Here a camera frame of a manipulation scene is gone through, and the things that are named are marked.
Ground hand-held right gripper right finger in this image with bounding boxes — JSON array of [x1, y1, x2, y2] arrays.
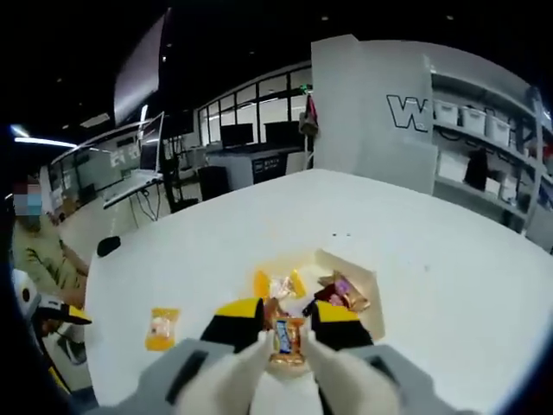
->
[[310, 300, 476, 415]]

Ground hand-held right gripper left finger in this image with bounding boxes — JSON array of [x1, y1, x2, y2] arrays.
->
[[86, 297, 265, 415]]

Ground yellow snack food packet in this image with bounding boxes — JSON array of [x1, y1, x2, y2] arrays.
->
[[251, 268, 308, 302], [144, 306, 181, 351]]

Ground white food tongs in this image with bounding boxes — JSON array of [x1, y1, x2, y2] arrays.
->
[[172, 330, 411, 415]]

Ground beige paper food container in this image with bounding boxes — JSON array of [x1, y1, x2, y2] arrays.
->
[[250, 247, 387, 342]]

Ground long red snack food bar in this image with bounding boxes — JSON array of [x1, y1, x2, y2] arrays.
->
[[302, 287, 342, 316]]

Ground small gold food candy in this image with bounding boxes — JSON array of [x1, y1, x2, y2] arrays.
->
[[267, 315, 308, 367]]

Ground small black pouch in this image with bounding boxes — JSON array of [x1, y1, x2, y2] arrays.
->
[[97, 236, 122, 257]]

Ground ceiling light strip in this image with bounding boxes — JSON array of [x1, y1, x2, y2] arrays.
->
[[14, 136, 79, 150]]

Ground white standing desk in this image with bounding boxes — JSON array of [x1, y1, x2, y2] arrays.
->
[[102, 169, 174, 217]]

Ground monitor with purple screen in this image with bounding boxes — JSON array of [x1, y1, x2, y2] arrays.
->
[[137, 111, 166, 174]]

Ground black low cabinet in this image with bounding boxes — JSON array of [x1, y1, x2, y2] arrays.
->
[[197, 165, 230, 202]]

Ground white frosted panel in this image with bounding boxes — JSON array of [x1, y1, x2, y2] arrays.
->
[[399, 140, 438, 196]]

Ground black bag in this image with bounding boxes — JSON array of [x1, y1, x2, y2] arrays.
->
[[464, 149, 489, 191]]

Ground white cardboard box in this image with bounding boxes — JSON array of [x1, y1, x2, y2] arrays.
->
[[438, 150, 468, 179]]

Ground large hanging display screen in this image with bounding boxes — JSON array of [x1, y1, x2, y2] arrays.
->
[[112, 12, 168, 126]]

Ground grey metal shelving rack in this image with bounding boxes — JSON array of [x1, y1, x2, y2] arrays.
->
[[429, 71, 545, 230]]

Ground dark grey counter desk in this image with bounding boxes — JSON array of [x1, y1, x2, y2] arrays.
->
[[206, 144, 312, 187]]

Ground black monitor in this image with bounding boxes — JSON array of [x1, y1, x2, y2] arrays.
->
[[264, 120, 302, 146], [219, 124, 255, 148]]

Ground lidded white storage bin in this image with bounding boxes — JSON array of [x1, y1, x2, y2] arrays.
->
[[486, 112, 513, 146], [458, 105, 487, 131], [434, 99, 460, 125]]

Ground black framed glass partition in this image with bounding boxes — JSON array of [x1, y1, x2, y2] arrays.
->
[[196, 60, 313, 148]]

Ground white partition with lettering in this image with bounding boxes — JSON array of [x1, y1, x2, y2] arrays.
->
[[309, 35, 437, 195]]

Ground hanging grey red bag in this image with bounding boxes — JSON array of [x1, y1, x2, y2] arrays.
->
[[299, 94, 320, 136]]

